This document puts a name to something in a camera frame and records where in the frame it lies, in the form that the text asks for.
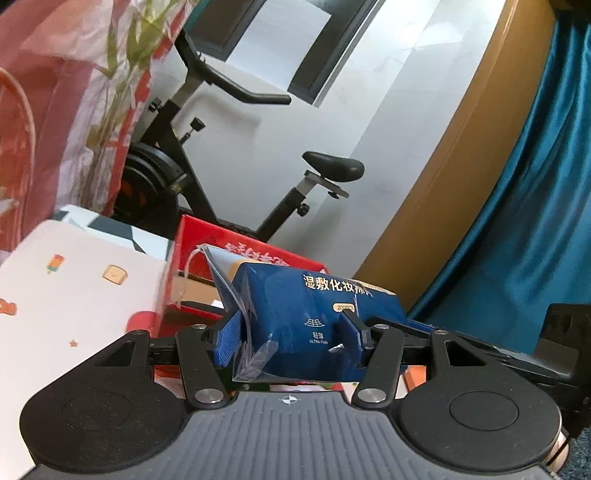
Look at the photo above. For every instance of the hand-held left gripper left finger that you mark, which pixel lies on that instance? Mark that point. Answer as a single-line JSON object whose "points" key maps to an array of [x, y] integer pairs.
{"points": [[228, 341]]}

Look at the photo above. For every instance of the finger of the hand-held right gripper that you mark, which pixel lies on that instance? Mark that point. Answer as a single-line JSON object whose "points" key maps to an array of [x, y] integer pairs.
{"points": [[508, 357]]}

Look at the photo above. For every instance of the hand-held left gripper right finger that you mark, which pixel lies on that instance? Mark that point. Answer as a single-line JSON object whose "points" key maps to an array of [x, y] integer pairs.
{"points": [[354, 334]]}

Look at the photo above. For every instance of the blue cotton pad packet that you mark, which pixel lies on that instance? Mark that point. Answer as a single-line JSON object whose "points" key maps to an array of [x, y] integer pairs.
{"points": [[295, 323]]}

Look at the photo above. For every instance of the red cardboard box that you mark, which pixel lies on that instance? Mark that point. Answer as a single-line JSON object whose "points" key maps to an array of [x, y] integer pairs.
{"points": [[198, 233]]}

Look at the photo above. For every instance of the teal curtain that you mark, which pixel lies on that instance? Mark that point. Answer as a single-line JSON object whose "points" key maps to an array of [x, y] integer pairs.
{"points": [[531, 207]]}

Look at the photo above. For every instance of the white printed tablecloth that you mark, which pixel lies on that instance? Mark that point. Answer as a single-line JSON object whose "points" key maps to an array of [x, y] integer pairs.
{"points": [[69, 300]]}

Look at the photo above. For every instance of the black exercise bike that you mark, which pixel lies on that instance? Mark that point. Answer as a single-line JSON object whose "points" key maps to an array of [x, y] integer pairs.
{"points": [[152, 171]]}

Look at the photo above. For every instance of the dark-framed window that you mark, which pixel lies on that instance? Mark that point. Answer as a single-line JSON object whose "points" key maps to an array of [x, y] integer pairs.
{"points": [[333, 55]]}

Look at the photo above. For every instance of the pink plant-printed curtain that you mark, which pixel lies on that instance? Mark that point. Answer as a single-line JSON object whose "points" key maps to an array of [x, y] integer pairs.
{"points": [[46, 92]]}

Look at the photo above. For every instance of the wooden door frame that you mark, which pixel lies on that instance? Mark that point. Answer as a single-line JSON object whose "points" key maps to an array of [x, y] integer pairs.
{"points": [[452, 161]]}

